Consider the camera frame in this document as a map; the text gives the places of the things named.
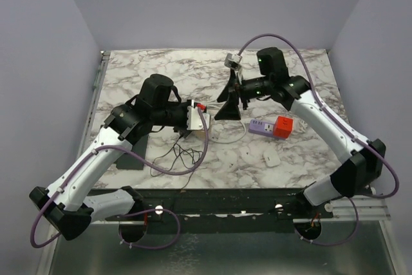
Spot white plug adapter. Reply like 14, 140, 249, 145
263, 149, 281, 167

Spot purple power strip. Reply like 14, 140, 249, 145
249, 119, 306, 137

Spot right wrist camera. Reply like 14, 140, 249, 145
224, 53, 242, 73

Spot black power adapter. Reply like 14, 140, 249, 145
152, 133, 203, 172

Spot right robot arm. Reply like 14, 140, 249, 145
214, 47, 386, 218

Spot black mat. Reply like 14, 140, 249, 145
115, 135, 149, 171

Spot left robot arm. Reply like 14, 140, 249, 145
29, 73, 197, 241

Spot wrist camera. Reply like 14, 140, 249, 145
224, 53, 242, 73
187, 100, 211, 131

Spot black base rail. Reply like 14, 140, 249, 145
107, 188, 333, 234

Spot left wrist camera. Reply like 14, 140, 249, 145
187, 100, 211, 131

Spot beige cube socket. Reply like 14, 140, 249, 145
192, 130, 205, 138

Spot aluminium frame rail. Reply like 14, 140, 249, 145
80, 189, 387, 223

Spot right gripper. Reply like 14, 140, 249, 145
214, 69, 272, 121

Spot red cube socket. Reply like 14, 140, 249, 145
272, 116, 294, 139

